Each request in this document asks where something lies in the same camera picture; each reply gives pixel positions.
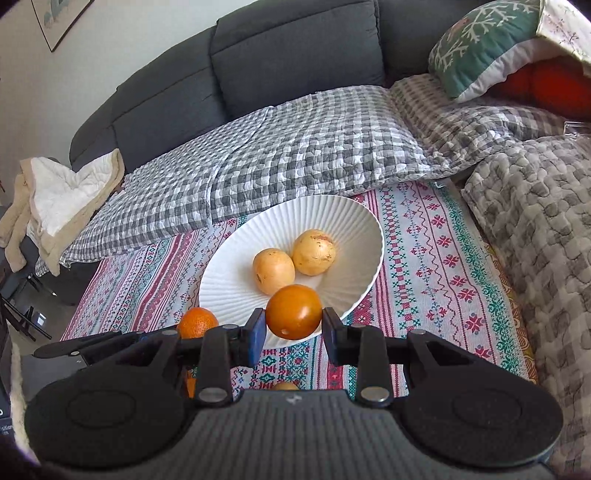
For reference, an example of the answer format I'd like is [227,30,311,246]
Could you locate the teal snowflake pillow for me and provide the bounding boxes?
[428,0,544,103]

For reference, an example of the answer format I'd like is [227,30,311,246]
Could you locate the red green patterned tablecloth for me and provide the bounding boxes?
[60,178,541,402]

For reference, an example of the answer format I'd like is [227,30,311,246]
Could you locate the orange patterned cloth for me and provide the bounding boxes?
[482,240,539,385]

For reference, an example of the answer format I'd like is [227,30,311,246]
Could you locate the large yellow passion fruit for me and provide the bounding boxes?
[292,230,337,277]
[252,248,296,296]

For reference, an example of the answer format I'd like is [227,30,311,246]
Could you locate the grey white checked blanket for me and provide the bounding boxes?
[34,85,439,278]

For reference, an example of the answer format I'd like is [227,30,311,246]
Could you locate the white ribbed plate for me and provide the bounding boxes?
[198,195,385,349]

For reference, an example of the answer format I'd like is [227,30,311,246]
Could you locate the large mandarin orange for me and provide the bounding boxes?
[178,307,220,340]

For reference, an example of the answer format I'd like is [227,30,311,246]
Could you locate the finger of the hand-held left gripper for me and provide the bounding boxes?
[33,330,180,366]

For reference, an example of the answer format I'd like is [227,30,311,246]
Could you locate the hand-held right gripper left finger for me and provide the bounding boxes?
[124,308,267,408]

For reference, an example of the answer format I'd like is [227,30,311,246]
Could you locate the black side table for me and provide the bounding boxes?
[0,256,54,343]

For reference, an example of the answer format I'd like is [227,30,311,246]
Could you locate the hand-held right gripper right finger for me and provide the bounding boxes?
[322,307,467,408]

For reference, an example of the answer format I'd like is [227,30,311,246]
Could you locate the framed wall picture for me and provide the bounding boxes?
[30,0,96,52]

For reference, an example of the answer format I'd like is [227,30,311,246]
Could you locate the dark grey sofa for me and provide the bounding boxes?
[69,0,591,174]

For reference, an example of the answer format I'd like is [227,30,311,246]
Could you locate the grey quilted blanket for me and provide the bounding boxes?
[462,135,591,476]

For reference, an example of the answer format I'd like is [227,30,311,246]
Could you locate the red cushion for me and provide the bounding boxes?
[489,59,591,119]

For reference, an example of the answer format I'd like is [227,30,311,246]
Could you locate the beige white blanket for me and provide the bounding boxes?
[0,149,125,277]

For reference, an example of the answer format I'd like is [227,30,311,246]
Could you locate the floral cloth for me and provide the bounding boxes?
[537,0,591,66]

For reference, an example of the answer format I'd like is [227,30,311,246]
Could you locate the fine-check grey blanket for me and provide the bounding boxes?
[390,74,573,180]

